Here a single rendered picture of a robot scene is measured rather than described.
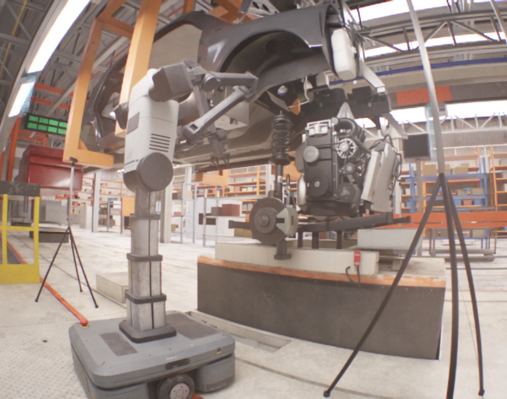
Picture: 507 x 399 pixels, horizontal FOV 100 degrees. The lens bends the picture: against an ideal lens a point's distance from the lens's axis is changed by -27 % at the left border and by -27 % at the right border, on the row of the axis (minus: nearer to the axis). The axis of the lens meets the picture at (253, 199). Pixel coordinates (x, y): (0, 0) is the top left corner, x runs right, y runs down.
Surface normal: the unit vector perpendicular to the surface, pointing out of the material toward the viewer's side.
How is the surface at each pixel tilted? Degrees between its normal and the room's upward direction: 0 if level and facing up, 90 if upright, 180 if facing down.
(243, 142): 110
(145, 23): 90
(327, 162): 90
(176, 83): 90
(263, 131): 103
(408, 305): 90
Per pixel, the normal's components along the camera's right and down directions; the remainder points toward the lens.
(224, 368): 0.71, -0.04
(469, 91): -0.59, -0.07
